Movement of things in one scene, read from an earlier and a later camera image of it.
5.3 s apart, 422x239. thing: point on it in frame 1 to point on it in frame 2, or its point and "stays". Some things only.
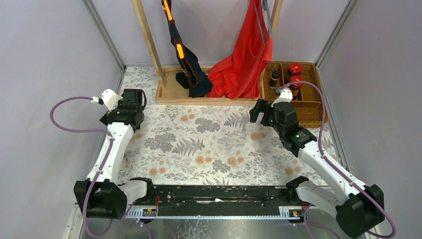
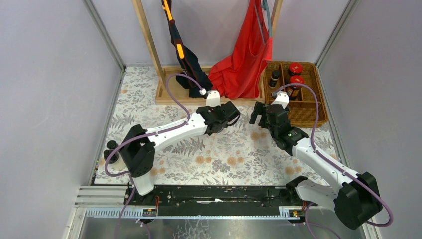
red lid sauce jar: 295,68 stays
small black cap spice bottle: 274,79 stays
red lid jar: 295,87 stays
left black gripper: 132,97 to 226,112
